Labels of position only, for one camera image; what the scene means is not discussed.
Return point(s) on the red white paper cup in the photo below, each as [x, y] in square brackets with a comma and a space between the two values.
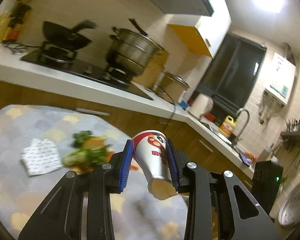
[150, 154]

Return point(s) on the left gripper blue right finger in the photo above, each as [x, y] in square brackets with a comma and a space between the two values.
[174, 171]

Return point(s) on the green bok choy large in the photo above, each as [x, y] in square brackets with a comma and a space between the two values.
[86, 157]

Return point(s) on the wooden cutting board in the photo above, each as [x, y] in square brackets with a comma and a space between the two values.
[153, 70]

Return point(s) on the yellow detergent bottle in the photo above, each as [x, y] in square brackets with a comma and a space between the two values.
[228, 126]

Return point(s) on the dark kitchen window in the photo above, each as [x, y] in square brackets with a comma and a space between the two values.
[232, 73]

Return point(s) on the white perforated tray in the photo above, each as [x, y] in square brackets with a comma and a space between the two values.
[289, 214]

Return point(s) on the black gas stove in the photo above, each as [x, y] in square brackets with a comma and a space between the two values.
[51, 56]

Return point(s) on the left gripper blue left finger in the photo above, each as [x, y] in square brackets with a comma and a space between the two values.
[125, 162]

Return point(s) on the black frying pan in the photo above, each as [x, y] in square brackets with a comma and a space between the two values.
[66, 38]

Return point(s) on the blue small box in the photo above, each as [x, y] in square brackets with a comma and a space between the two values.
[183, 104]

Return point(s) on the white electric kettle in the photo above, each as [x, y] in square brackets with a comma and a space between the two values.
[201, 106]

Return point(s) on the beige rice cooker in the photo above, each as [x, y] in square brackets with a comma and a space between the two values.
[171, 87]

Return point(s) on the white orange wall cabinet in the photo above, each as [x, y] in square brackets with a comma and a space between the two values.
[203, 35]

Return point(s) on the wooden base cabinets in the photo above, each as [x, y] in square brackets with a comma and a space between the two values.
[187, 135]

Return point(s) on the stainless steel stacked pot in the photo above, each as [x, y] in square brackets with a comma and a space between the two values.
[133, 50]

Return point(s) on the white water heater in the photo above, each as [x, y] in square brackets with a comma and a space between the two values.
[280, 79]

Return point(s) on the white dotted paper napkin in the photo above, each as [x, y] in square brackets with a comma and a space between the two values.
[41, 157]

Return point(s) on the green bok choy small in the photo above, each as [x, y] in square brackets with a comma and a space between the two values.
[81, 137]

